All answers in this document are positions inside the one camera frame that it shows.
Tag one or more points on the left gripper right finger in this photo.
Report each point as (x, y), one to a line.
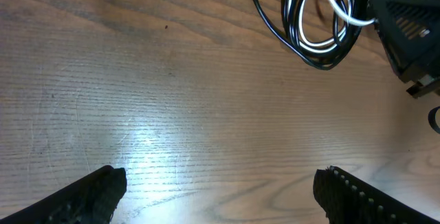
(349, 200)

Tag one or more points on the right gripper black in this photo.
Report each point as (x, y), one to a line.
(409, 32)

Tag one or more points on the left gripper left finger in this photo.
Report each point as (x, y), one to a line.
(92, 199)

